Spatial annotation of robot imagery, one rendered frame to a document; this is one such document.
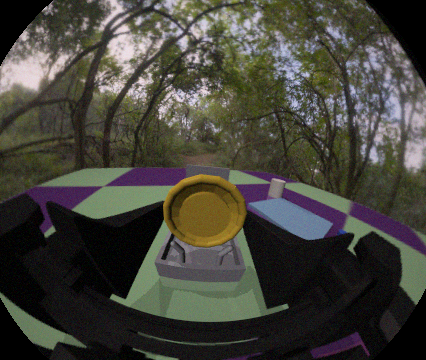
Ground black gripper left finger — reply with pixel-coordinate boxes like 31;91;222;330
45;200;165;300

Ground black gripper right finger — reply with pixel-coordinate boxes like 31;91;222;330
242;211;356;309

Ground yellow round plate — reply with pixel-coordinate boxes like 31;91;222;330
164;175;248;248

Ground light blue flat mat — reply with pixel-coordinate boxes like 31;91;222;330
249;197;333;240

